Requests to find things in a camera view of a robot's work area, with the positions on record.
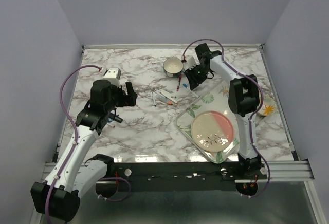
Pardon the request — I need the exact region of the orange highlighter clear cap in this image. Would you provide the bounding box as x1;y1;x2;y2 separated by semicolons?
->
157;96;173;105

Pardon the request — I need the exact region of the maroon gel pen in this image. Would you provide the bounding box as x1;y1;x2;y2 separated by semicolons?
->
176;76;181;92

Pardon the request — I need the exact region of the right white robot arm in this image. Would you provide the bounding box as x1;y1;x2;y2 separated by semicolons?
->
181;43;264;179

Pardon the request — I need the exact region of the black mounting base bar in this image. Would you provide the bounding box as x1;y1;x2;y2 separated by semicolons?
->
102;161;267;192

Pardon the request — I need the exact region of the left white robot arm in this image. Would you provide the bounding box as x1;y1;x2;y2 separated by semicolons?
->
30;79;137;222

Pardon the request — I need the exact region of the pink and cream plate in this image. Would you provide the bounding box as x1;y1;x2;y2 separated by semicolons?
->
191;111;234;152

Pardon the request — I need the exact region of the yellow floral bowl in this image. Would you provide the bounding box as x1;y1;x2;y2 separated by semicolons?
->
258;96;276;116

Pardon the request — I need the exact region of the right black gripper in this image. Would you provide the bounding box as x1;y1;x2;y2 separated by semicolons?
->
183;64;209;91

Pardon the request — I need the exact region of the dark rimmed ceramic bowl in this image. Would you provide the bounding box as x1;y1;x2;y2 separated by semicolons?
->
163;58;184;78

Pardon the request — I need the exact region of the white pen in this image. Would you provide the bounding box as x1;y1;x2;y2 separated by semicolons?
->
152;92;157;107

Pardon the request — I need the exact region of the floral rectangular tray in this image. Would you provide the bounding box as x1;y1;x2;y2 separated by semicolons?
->
175;80;260;164

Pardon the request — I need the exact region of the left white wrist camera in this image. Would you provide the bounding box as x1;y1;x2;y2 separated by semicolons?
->
99;67;121;87

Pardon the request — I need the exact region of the blue capped white marker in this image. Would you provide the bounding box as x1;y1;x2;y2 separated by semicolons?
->
183;84;199;98

